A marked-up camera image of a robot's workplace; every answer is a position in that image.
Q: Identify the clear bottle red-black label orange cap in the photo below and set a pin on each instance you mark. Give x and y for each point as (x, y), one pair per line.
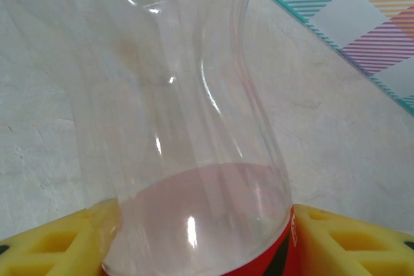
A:
(194, 192)

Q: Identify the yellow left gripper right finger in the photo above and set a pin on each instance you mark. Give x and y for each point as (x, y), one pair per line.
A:
(355, 250)

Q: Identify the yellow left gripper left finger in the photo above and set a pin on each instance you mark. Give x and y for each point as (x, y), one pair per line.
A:
(42, 250)

